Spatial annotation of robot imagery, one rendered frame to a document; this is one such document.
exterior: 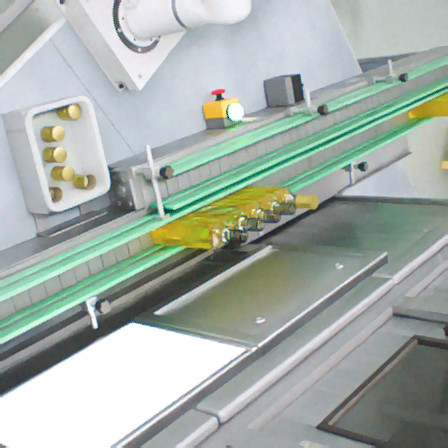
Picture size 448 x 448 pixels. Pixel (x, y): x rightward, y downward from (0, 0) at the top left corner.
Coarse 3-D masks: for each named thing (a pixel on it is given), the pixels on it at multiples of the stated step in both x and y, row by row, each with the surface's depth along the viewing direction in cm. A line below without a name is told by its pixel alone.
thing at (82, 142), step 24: (48, 120) 157; (72, 120) 161; (96, 120) 158; (48, 144) 157; (72, 144) 162; (96, 144) 159; (48, 168) 158; (96, 168) 161; (48, 192) 150; (72, 192) 161; (96, 192) 159
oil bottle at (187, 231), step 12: (192, 216) 162; (156, 228) 164; (168, 228) 161; (180, 228) 159; (192, 228) 156; (204, 228) 153; (216, 228) 152; (156, 240) 166; (168, 240) 163; (180, 240) 160; (192, 240) 157; (204, 240) 155; (216, 240) 153
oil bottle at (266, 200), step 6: (234, 192) 175; (240, 192) 174; (246, 192) 173; (222, 198) 173; (228, 198) 171; (234, 198) 170; (240, 198) 169; (246, 198) 168; (252, 198) 167; (258, 198) 166; (264, 198) 165; (270, 198) 165; (276, 198) 166; (264, 204) 164; (270, 204) 165
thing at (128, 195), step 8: (120, 168) 164; (112, 176) 164; (120, 176) 162; (112, 184) 165; (120, 184) 163; (128, 184) 161; (136, 184) 162; (120, 192) 163; (128, 192) 162; (136, 192) 162; (120, 200) 165; (128, 200) 163; (136, 200) 162; (120, 208) 166; (128, 208) 164; (136, 208) 162
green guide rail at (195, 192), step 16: (400, 96) 246; (416, 96) 240; (368, 112) 228; (384, 112) 224; (336, 128) 213; (288, 144) 201; (304, 144) 198; (256, 160) 189; (272, 160) 186; (224, 176) 179; (240, 176) 175; (192, 192) 169; (208, 192) 167; (176, 208) 160
